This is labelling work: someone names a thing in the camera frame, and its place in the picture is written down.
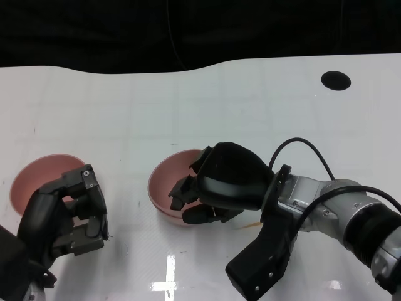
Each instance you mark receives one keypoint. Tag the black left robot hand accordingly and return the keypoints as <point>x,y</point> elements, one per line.
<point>37,225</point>

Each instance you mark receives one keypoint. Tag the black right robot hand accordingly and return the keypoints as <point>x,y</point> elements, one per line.
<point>232,175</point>

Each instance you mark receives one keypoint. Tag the pink plastic bowl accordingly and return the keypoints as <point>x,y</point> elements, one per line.
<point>170,220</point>
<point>166,185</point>
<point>37,175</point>

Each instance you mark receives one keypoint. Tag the orange tape scrap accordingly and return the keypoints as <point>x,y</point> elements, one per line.
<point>252,224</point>

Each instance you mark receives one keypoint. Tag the black round table grommet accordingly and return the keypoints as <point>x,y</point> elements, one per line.
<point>336,81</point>

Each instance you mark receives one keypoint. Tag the black backdrop cloth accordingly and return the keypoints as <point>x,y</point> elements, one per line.
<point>94,31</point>

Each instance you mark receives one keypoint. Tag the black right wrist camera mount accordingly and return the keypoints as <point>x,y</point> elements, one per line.
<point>266,257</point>

